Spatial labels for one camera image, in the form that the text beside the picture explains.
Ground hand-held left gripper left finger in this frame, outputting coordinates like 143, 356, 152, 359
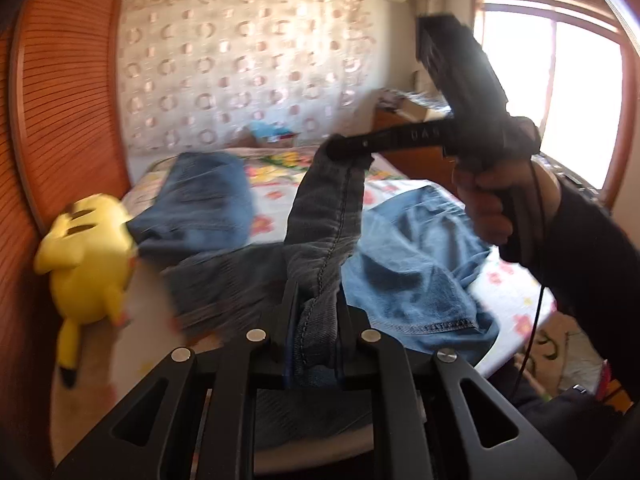
50, 280, 301, 480

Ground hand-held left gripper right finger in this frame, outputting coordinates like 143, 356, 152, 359
340, 290, 576, 480

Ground wooden framed window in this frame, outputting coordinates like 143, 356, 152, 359
470, 0, 636, 206

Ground wooden sideboard cabinet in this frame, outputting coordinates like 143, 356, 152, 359
372, 102, 618, 208

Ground person's right hand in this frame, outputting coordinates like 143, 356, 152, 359
451, 159, 561, 248

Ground floral blanket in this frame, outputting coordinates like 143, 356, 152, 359
235, 146, 606, 396

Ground yellow plush toy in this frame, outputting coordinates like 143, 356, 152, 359
34, 192, 138, 388

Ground open cardboard box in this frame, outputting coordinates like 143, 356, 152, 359
400, 97, 441, 121

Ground circle patterned curtain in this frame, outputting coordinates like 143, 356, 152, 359
117, 0, 378, 153

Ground person's right forearm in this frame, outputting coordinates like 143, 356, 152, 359
520, 175, 640, 361

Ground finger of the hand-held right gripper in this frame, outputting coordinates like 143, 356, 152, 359
324, 127, 401, 162

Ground strawberry print bedsheet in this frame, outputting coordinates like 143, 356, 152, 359
50, 155, 558, 461

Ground black cable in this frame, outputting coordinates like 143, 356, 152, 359
512, 157, 548, 401

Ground blue denim pants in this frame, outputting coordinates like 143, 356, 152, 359
127, 147, 501, 391

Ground cardboard box with blue cloth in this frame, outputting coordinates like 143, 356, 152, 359
240, 120, 301, 148

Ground wooden slatted wardrobe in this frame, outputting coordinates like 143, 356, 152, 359
0, 0, 132, 461

